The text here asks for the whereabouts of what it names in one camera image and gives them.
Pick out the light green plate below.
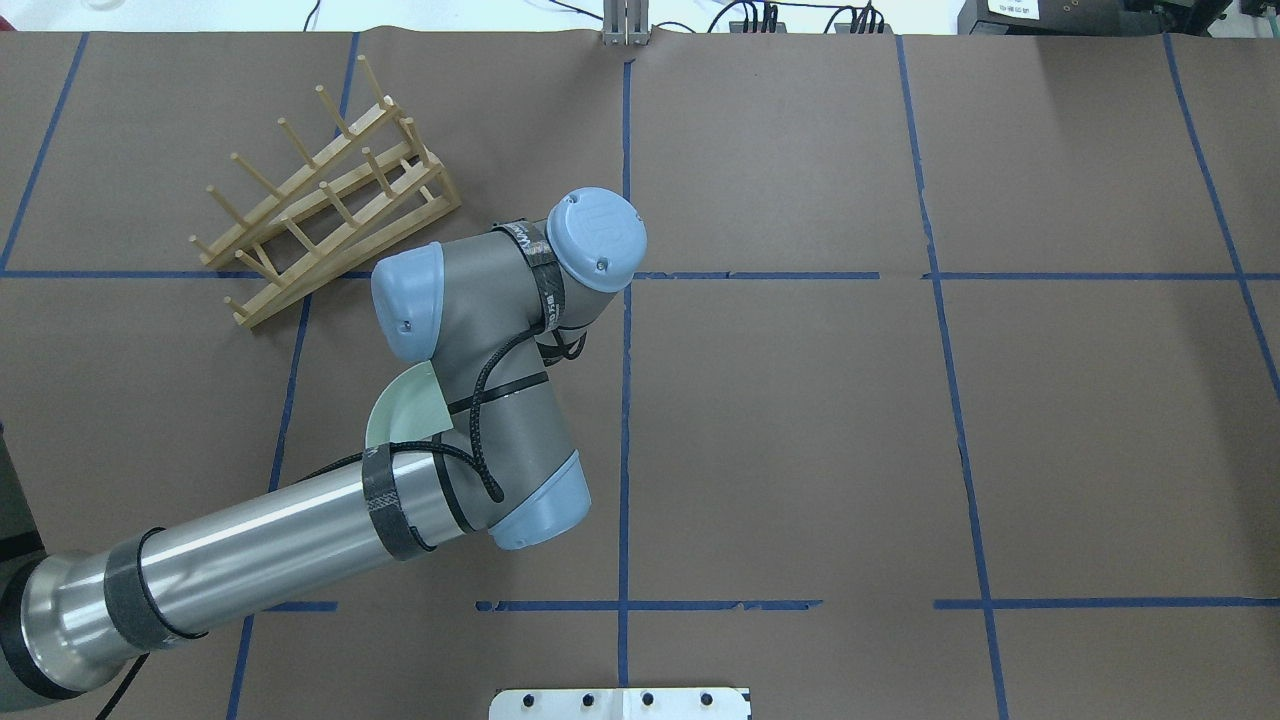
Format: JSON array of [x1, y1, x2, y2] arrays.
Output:
[[364, 361, 453, 448]]

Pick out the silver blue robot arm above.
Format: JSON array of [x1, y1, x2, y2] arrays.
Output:
[[3, 187, 646, 712]]

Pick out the wooden dish rack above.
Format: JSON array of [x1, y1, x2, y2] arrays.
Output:
[[189, 55, 462, 329]]

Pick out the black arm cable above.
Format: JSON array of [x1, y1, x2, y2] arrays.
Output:
[[95, 331, 591, 720]]

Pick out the aluminium frame post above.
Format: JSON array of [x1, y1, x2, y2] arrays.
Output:
[[602, 0, 652, 47]]

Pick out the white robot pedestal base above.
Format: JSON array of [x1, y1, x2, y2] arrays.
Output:
[[488, 687, 753, 719]]

